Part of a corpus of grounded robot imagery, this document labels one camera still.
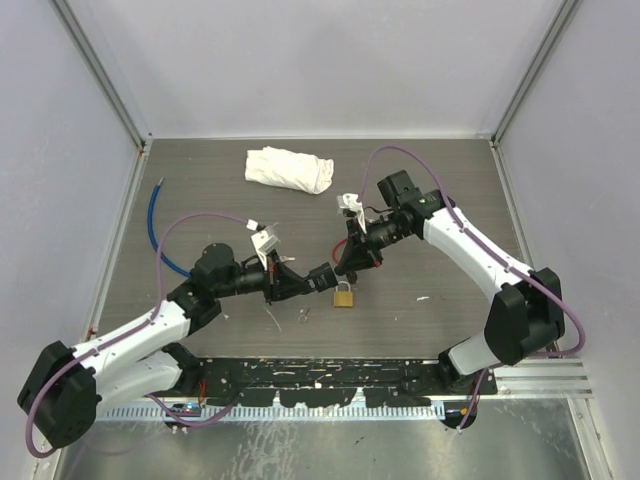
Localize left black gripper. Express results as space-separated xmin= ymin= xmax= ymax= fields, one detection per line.
xmin=214 ymin=249 xmax=310 ymax=305

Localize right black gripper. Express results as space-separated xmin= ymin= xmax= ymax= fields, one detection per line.
xmin=337 ymin=212 xmax=413 ymax=274

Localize red cable padlock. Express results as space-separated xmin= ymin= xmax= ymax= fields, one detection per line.
xmin=331 ymin=238 xmax=347 ymax=264

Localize small brass padlock key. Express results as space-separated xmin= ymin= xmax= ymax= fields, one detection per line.
xmin=298 ymin=309 xmax=310 ymax=323

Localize brass padlock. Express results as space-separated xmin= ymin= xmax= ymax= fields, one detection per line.
xmin=333 ymin=280 xmax=354 ymax=308

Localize blue cable lock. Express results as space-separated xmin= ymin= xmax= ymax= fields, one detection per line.
xmin=146 ymin=175 xmax=199 ymax=279

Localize black-headed keys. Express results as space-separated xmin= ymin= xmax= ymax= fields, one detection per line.
xmin=345 ymin=272 xmax=358 ymax=285

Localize black padlock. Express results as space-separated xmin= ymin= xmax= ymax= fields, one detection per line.
xmin=308 ymin=262 xmax=338 ymax=293

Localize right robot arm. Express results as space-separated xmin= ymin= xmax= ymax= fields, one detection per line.
xmin=335 ymin=170 xmax=565 ymax=394

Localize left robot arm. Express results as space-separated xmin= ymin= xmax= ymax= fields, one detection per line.
xmin=17 ymin=243 xmax=337 ymax=458

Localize white crumpled cloth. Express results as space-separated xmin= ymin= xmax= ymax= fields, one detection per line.
xmin=244 ymin=146 xmax=335 ymax=195

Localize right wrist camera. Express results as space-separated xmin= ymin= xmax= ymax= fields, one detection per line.
xmin=336 ymin=193 xmax=367 ymax=233

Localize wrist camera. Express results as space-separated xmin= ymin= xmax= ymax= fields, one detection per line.
xmin=336 ymin=193 xmax=367 ymax=233
xmin=246 ymin=219 xmax=279 ymax=270

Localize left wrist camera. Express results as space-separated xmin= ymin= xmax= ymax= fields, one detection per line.
xmin=246 ymin=219 xmax=279 ymax=270

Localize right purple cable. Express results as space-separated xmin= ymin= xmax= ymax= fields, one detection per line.
xmin=357 ymin=145 xmax=587 ymax=434

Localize purple cable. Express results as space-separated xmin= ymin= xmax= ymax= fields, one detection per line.
xmin=357 ymin=145 xmax=587 ymax=434
xmin=24 ymin=212 xmax=259 ymax=459

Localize slotted cable duct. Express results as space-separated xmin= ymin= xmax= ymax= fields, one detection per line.
xmin=98 ymin=401 xmax=445 ymax=422

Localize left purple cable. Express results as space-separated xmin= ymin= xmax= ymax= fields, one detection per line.
xmin=24 ymin=212 xmax=259 ymax=459

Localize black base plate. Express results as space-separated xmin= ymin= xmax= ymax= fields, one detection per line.
xmin=142 ymin=355 xmax=501 ymax=409

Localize aluminium frame rail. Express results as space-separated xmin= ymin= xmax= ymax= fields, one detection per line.
xmin=490 ymin=358 xmax=593 ymax=399

